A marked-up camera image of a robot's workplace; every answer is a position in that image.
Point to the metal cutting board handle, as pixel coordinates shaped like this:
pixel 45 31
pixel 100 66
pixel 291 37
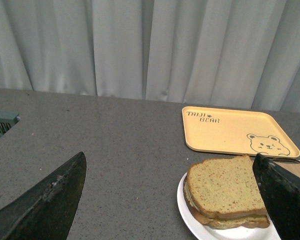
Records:
pixel 286 160

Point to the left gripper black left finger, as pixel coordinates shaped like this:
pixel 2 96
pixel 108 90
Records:
pixel 47 210

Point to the bamboo cutting board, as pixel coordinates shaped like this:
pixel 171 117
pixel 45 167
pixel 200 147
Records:
pixel 297 170

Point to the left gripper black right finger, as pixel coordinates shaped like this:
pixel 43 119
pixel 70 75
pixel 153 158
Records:
pixel 280 191

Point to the yellow bear serving tray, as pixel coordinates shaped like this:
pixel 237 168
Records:
pixel 237 132

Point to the bread slice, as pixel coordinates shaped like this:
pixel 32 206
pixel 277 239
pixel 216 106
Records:
pixel 224 188
pixel 249 221

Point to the grey pleated curtain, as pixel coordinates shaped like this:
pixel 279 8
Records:
pixel 227 53

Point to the green slotted rack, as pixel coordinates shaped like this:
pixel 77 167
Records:
pixel 7 120

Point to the white round plate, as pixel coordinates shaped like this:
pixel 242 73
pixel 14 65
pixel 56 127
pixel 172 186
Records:
pixel 203 232

